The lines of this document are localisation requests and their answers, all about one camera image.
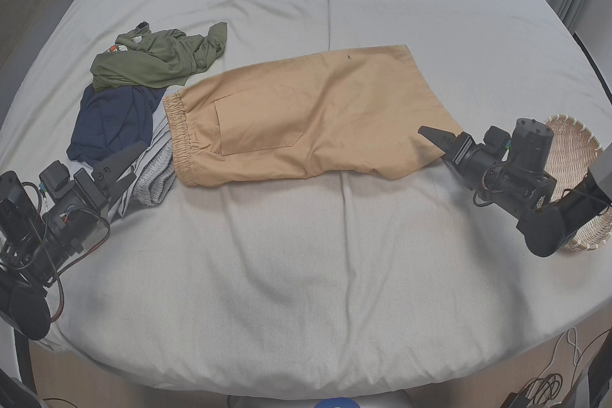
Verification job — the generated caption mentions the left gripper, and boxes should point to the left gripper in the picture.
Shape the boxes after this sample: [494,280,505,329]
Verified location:
[48,141,148,254]

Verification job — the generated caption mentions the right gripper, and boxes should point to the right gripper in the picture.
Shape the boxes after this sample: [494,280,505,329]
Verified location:
[418,125,500,189]

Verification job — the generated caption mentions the tan shorts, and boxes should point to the tan shorts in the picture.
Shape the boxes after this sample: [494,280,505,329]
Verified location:
[163,44,463,188]

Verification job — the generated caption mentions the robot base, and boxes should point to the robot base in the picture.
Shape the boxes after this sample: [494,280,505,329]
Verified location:
[227,389,412,408]

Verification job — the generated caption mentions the dark blue garment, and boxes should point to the dark blue garment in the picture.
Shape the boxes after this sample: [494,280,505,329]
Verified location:
[66,86,165,163]

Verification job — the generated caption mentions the pale grey garment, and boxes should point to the pale grey garment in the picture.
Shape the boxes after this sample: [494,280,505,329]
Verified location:
[107,100,174,220]

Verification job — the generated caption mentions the green garment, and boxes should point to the green garment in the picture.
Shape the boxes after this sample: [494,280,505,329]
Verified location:
[91,20,229,92]

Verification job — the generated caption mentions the round woven basket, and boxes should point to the round woven basket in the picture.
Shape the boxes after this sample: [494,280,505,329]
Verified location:
[543,113,612,252]

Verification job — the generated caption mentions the bed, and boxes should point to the bed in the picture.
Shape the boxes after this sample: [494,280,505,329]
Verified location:
[0,0,612,399]

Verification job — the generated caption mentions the grey knitted shorts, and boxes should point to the grey knitted shorts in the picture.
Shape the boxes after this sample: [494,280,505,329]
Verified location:
[131,141,178,207]

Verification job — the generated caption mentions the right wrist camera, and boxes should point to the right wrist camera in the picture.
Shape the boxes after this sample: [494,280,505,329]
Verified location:
[482,125,511,160]

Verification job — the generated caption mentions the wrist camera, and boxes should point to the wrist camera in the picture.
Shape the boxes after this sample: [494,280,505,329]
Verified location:
[482,125,511,160]
[38,161,72,201]

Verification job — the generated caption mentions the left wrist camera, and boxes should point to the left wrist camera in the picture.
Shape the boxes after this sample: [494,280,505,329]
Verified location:
[38,161,72,201]

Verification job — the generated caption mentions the black cable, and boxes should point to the black cable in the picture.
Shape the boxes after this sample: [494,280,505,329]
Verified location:
[45,186,112,325]
[521,373,566,408]

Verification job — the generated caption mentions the white cable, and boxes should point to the white cable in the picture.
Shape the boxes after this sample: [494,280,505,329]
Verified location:
[543,327,582,397]

